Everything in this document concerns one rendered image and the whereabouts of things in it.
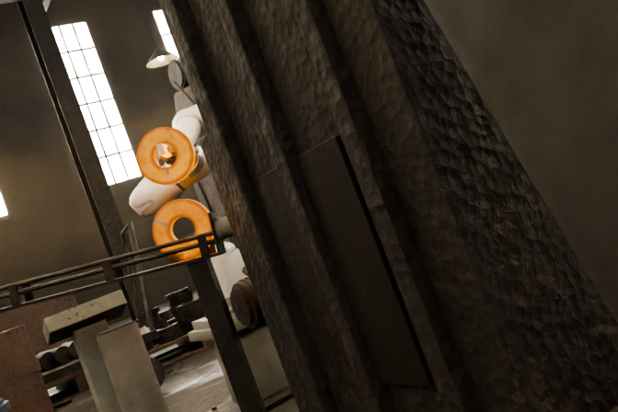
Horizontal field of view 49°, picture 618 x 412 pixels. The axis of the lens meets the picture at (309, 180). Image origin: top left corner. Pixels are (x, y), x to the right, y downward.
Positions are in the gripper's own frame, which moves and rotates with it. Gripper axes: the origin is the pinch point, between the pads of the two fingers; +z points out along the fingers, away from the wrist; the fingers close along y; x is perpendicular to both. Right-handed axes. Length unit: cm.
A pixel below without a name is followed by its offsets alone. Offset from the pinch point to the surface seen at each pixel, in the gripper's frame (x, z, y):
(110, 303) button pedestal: -32, -28, 38
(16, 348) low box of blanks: -33, -162, 145
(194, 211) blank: -19.4, 10.0, -4.4
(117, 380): -54, -14, 38
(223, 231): -26.4, 10.6, -9.6
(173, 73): 206, -576, 99
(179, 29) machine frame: 12.7, 43.2, -21.6
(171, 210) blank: -16.9, 10.0, 0.9
